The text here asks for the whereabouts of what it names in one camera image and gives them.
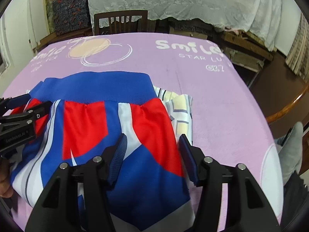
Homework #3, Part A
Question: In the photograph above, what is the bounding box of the blue white red hooded jacket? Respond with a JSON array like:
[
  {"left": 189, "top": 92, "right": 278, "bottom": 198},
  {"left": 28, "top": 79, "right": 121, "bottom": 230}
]
[{"left": 10, "top": 71, "right": 195, "bottom": 231}]

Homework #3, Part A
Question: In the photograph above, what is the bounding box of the person's left hand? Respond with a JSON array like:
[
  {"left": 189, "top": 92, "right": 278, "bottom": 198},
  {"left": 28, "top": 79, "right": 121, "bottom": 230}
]
[{"left": 0, "top": 159, "right": 14, "bottom": 198}]

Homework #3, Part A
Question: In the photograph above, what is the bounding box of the black garment on chair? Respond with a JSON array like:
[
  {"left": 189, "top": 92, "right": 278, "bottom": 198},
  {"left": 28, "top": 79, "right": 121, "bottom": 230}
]
[{"left": 280, "top": 171, "right": 309, "bottom": 232}]

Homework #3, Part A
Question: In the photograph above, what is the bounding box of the grey cushion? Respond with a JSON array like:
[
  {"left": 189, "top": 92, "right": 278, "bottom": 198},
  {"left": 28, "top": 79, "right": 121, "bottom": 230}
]
[{"left": 274, "top": 122, "right": 303, "bottom": 185}]

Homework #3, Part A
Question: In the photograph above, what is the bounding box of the pink smile blanket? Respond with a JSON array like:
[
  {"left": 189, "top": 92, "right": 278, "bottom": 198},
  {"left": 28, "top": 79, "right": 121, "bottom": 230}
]
[{"left": 4, "top": 33, "right": 283, "bottom": 219}]

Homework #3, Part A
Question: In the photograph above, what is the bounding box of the curved wooden armchair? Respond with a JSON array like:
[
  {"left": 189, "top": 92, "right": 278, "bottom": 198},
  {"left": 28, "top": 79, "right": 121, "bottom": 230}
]
[{"left": 248, "top": 53, "right": 309, "bottom": 138}]

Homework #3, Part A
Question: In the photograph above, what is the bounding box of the dark wooden chair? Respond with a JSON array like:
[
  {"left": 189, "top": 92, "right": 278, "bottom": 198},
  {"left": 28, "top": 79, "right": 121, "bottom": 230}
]
[{"left": 94, "top": 10, "right": 148, "bottom": 35}]

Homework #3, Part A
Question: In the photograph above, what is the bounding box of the checked curtain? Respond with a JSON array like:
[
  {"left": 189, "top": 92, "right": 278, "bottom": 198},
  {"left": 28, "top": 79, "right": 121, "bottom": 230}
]
[{"left": 285, "top": 14, "right": 309, "bottom": 82}]

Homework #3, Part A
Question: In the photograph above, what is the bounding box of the white lace cover cloth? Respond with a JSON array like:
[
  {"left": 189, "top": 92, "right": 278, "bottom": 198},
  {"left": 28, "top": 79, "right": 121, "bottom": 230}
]
[{"left": 88, "top": 0, "right": 282, "bottom": 51}]

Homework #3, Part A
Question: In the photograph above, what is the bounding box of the wooden bed frame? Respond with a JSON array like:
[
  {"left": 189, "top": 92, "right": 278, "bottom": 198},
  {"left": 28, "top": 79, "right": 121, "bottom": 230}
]
[{"left": 211, "top": 30, "right": 275, "bottom": 62}]

